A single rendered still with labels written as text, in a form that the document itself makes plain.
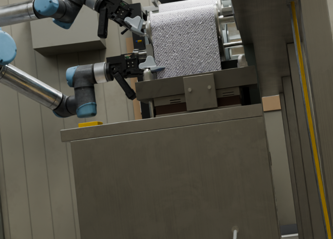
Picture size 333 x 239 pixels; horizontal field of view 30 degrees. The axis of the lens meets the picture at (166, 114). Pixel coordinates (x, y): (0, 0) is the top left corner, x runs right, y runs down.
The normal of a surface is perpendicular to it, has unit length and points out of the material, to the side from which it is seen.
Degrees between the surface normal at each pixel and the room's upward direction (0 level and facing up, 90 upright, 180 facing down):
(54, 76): 90
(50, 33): 90
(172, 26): 90
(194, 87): 90
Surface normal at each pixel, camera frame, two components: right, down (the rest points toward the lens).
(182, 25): -0.16, -0.06
